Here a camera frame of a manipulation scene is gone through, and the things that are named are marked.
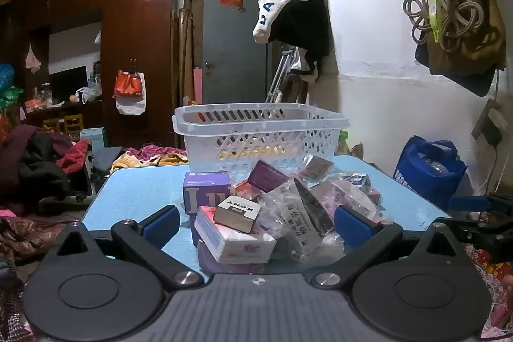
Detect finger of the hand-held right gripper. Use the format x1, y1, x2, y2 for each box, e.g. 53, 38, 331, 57
451, 192, 513, 213
433, 217, 513, 263

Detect metal crutches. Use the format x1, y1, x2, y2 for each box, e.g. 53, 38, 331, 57
265, 47, 299, 104

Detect yellow stools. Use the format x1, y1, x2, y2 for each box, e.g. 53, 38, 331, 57
42, 114, 84, 142

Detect dark purple box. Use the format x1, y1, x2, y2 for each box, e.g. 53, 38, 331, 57
247, 160, 290, 194

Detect clear plastic basket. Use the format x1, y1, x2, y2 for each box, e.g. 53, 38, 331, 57
172, 103, 349, 182

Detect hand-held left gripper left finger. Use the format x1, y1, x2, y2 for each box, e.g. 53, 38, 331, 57
42, 205, 205, 290

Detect small white hanging bag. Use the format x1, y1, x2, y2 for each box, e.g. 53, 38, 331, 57
25, 43, 42, 74

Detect clear printed plastic bag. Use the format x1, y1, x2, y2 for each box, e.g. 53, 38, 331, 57
256, 178, 338, 258

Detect purple tissue pack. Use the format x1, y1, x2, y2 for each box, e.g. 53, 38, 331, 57
196, 240, 266, 275

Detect small red packet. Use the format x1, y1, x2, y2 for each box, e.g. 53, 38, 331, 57
234, 182, 262, 203

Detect wall power adapter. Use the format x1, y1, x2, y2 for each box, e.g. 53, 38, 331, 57
472, 99, 509, 147

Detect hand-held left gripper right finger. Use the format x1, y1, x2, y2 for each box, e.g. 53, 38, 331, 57
310, 205, 474, 290

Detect red white tissue pack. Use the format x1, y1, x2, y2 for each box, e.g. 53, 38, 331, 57
194, 206, 278, 265

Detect white knotted plastic bag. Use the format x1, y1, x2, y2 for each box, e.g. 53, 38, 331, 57
75, 82, 102, 104

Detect teal box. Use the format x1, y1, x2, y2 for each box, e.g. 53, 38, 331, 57
80, 128, 108, 159

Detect white cigarette box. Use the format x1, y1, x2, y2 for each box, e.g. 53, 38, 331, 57
213, 196, 261, 234

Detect dark brown wooden wardrobe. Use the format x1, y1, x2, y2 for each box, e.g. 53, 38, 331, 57
0, 0, 182, 150

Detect small silver blue box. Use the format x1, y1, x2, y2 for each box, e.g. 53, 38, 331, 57
344, 173, 372, 195

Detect pile of dark clothes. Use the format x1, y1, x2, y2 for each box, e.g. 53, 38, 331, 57
0, 125, 92, 207

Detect yellow cloth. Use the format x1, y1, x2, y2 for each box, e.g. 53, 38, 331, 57
110, 144, 189, 173

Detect pink plastic packet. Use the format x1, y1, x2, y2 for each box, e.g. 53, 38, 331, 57
308, 179, 379, 223

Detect brown snack packet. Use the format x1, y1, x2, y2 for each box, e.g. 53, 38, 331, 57
305, 155, 334, 179

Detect red patterned cloth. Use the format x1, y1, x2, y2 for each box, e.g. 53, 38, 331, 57
464, 244, 513, 342

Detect grey metal door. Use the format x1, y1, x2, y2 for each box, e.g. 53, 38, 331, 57
201, 0, 270, 105

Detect orange white plastic bag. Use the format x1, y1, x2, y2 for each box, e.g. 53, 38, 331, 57
113, 70, 146, 115

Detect olive brown hanging bag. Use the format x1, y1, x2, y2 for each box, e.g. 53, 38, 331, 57
414, 0, 508, 97

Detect pink board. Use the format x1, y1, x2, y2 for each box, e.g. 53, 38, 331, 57
193, 66, 203, 104

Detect black monitor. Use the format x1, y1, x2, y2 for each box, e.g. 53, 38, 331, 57
50, 65, 88, 103

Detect blue shopping bag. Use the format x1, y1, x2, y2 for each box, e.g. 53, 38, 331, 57
394, 135, 468, 211

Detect wooden poles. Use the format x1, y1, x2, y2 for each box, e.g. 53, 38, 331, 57
172, 0, 198, 108

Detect white and black jacket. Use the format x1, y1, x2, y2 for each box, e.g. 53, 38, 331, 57
252, 0, 332, 83

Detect coil of brown rope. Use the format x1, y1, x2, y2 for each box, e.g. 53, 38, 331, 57
403, 0, 489, 51

